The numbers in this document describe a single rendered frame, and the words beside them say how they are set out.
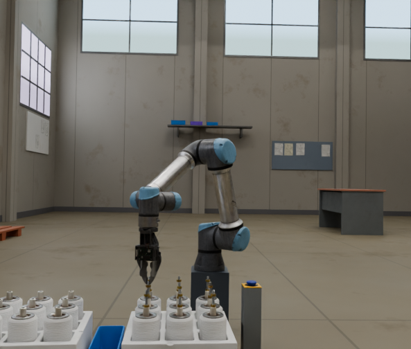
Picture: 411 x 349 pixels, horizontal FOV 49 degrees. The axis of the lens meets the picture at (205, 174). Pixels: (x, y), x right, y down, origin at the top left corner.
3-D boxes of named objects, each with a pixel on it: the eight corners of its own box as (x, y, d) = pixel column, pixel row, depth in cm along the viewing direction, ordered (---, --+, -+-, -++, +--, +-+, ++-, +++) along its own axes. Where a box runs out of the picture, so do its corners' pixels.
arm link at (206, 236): (207, 246, 229) (207, 219, 230) (229, 248, 221) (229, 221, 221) (192, 248, 220) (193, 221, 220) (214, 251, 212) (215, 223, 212)
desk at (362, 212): (340, 235, 664) (340, 189, 665) (317, 226, 789) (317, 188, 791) (385, 235, 665) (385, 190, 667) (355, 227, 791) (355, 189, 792)
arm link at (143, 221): (141, 215, 173) (162, 215, 172) (141, 227, 173) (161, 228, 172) (136, 217, 166) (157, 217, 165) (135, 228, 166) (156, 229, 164)
